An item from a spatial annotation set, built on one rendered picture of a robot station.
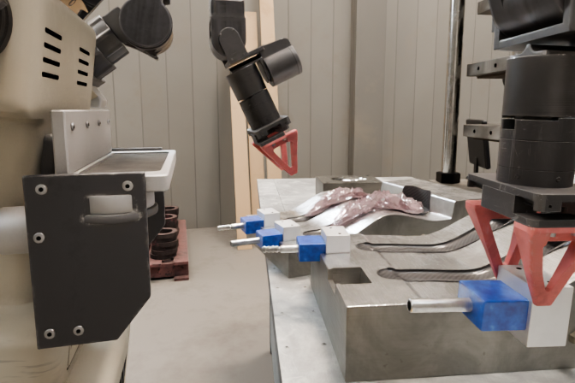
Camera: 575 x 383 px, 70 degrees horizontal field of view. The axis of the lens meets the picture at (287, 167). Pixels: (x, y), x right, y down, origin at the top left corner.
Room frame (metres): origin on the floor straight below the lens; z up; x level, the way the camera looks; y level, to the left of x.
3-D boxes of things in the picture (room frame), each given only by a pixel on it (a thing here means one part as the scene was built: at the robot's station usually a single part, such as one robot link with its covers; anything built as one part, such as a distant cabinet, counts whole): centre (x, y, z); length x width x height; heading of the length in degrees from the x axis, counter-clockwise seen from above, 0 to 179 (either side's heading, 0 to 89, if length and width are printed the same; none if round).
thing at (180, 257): (2.98, 1.14, 0.20); 1.09 x 0.79 x 0.39; 13
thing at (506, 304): (0.35, -0.17, 0.93); 0.13 x 0.05 x 0.05; 95
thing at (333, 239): (0.61, -0.03, 0.89); 0.13 x 0.05 x 0.05; 95
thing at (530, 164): (0.35, -0.21, 1.06); 0.10 x 0.07 x 0.07; 6
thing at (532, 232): (0.34, -0.21, 0.99); 0.07 x 0.07 x 0.09; 6
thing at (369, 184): (1.37, -0.21, 0.83); 0.20 x 0.15 x 0.07; 95
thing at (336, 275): (0.50, -0.08, 0.87); 0.05 x 0.05 x 0.04; 5
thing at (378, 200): (0.91, -0.18, 0.90); 0.26 x 0.18 x 0.08; 113
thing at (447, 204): (0.92, -0.18, 0.85); 0.50 x 0.26 x 0.11; 113
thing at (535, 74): (0.35, -0.22, 1.12); 0.07 x 0.06 x 0.07; 102
